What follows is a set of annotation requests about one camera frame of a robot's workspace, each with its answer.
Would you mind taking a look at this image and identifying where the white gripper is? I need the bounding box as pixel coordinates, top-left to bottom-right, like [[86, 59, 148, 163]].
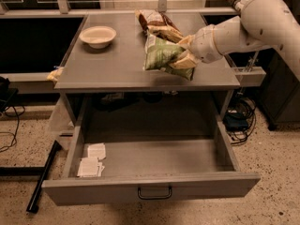
[[170, 25, 223, 69]]

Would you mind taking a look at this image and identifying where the green jalapeno chip bag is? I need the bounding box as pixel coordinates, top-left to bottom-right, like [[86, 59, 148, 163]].
[[143, 33, 195, 81]]

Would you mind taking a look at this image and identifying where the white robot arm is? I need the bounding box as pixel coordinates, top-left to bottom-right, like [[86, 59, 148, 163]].
[[178, 0, 300, 75]]

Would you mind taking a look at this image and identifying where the brown chip bag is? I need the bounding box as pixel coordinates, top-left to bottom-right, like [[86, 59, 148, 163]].
[[135, 9, 184, 43]]

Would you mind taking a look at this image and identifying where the grey counter cabinet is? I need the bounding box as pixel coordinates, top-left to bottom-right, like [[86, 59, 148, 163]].
[[55, 12, 239, 127]]

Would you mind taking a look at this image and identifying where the open grey drawer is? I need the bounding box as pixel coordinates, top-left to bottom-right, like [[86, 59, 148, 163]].
[[42, 94, 261, 206]]

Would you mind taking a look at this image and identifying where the metal diagonal rod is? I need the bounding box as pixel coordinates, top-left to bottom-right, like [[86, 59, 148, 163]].
[[245, 51, 259, 72]]

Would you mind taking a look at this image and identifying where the white paper bowl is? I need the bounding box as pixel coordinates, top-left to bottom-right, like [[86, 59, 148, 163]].
[[79, 26, 116, 49]]

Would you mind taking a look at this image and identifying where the dark side cabinet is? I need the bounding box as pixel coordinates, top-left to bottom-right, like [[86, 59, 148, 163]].
[[258, 52, 300, 130]]

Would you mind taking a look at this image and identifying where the white paper packet upper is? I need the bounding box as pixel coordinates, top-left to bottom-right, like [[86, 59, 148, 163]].
[[87, 143, 106, 160]]

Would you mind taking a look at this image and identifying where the white paper packet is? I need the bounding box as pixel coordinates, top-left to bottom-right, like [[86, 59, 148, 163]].
[[87, 143, 106, 160], [77, 157, 104, 177]]

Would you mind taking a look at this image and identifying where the yellow sponge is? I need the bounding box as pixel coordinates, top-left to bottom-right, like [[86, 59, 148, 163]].
[[47, 67, 64, 83]]

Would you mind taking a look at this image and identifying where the white paper packet lower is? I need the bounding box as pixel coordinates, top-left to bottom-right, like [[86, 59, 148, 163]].
[[77, 157, 104, 177]]

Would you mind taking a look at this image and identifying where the black device left edge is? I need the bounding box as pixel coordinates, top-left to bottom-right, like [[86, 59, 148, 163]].
[[0, 77, 18, 113]]

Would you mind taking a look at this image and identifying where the black floor bar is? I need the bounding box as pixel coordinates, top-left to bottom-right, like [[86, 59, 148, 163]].
[[26, 141, 62, 214]]

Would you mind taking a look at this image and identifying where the black drawer handle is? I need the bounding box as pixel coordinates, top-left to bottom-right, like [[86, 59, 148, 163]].
[[137, 187, 173, 201]]

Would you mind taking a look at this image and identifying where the black cable left floor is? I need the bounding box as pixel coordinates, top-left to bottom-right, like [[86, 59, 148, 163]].
[[0, 103, 26, 154]]

